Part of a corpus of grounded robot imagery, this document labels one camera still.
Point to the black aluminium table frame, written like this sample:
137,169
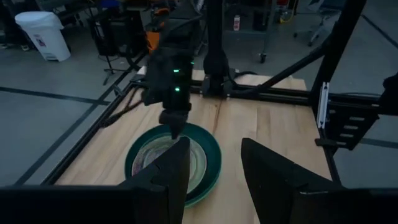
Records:
280,93

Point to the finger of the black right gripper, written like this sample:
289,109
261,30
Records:
175,123

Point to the black orange device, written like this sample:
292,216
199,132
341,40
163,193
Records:
153,40

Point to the white trash bin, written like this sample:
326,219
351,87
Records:
46,37

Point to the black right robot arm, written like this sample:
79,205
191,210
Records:
214,46

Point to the office chair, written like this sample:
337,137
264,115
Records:
317,31

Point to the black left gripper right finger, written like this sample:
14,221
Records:
267,180

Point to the black equipment case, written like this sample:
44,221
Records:
115,31

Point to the beige plastic plate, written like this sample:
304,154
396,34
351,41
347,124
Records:
199,168

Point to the white bottle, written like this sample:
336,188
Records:
236,22

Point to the metal wheeled cart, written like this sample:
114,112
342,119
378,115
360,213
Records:
263,57

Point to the black tripod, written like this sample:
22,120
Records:
109,67

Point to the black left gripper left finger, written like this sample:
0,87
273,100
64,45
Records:
174,174

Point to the large green plastic plate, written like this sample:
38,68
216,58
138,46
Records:
211,155

